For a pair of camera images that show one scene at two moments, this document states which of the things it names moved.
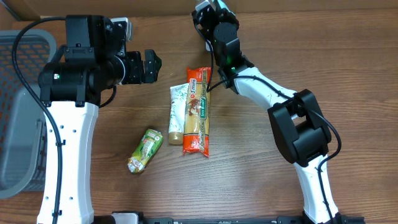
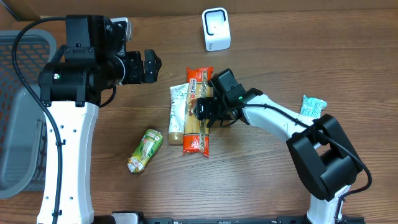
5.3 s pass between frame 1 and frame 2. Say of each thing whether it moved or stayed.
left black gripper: stayed
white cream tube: stayed
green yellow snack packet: stayed
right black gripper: moved
